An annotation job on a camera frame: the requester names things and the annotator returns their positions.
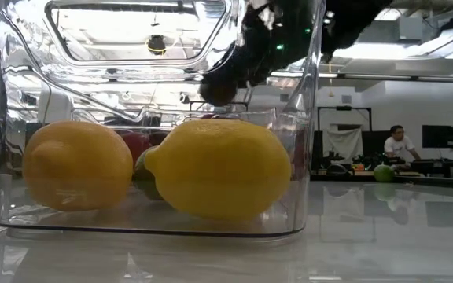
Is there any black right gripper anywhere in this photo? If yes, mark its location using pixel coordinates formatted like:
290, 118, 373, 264
200, 0, 322, 89

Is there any black stand frame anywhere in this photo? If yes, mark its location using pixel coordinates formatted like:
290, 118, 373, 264
317, 105, 373, 133

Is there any large orange lemon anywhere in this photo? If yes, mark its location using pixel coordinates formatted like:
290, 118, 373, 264
21, 119, 134, 212

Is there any white hanging cloth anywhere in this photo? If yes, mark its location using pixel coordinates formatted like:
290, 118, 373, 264
322, 127, 364, 160

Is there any black table edge frame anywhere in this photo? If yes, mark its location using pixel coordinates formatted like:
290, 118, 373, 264
311, 172, 453, 189

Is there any black partition panel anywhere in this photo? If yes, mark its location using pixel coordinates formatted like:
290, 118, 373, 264
362, 129, 404, 167

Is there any overhead camera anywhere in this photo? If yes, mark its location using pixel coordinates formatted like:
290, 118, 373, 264
146, 34, 168, 56

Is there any green lime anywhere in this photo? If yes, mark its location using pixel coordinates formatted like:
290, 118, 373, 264
373, 164, 396, 183
133, 145, 165, 201

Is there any horizontal metal bar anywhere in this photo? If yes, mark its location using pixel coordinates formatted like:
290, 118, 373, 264
316, 72, 453, 84

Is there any large yellow lemon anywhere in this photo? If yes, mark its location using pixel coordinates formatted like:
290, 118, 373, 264
143, 119, 293, 221

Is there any black monitor screen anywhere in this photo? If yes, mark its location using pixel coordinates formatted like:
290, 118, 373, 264
422, 124, 453, 149

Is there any low black desk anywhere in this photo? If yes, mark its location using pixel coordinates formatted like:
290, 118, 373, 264
409, 158, 453, 178

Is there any person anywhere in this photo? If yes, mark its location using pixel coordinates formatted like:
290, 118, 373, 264
383, 124, 422, 162

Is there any clear plastic bin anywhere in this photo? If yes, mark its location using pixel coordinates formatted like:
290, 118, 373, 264
0, 0, 326, 240
71, 108, 279, 186

